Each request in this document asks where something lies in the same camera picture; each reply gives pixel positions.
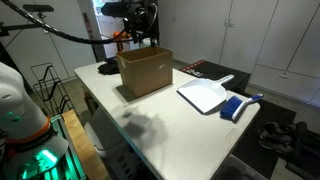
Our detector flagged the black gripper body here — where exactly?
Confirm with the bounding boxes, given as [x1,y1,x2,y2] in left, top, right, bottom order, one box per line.
[127,12,153,37]

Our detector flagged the brown cardboard box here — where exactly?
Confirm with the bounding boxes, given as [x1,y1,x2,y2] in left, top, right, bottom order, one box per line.
[116,46,174,98]

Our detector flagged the black plyo box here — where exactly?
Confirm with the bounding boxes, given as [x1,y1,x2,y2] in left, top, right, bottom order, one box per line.
[179,59,252,95]

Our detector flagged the white wipes canister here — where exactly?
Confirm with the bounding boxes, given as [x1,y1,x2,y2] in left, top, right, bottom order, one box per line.
[139,37,154,48]

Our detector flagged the orange and black power drill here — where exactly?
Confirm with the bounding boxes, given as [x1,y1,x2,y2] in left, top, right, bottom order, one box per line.
[112,30,133,53]

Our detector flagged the crumpled black cloth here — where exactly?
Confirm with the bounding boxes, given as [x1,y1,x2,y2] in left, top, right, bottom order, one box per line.
[97,57,121,75]

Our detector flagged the white plastic dustpan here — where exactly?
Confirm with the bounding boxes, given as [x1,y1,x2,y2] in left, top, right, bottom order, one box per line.
[176,74,235,115]

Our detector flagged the blue and white hand brush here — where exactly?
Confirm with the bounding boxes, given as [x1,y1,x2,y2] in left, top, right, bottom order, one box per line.
[219,93,265,122]

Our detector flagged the white laundry basket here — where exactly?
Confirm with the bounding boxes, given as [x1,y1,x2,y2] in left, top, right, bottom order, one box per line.
[83,106,143,180]

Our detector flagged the wooden board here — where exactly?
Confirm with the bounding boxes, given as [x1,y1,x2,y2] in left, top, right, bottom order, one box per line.
[61,109,112,180]

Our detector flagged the dark sneaker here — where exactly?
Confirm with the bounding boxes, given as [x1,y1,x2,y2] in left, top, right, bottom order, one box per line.
[259,135,295,155]
[257,121,282,138]

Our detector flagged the black floor mat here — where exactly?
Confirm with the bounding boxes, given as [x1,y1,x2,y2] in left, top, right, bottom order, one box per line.
[231,95,320,180]

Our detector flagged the clear plastic storage bin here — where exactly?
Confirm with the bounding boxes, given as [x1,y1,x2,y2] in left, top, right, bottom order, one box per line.
[213,154,269,180]

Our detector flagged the black corrugated cable conduit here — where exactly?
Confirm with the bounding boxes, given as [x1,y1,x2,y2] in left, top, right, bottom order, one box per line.
[0,0,134,46]

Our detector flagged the black wire rack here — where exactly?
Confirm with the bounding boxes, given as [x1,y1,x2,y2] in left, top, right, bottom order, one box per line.
[30,62,75,117]

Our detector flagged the white wall cabinets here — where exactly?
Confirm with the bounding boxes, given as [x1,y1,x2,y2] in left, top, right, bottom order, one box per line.
[156,0,320,108]

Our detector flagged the green lit aluminium base frame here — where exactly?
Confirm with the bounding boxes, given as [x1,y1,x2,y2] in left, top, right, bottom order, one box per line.
[13,114,88,180]

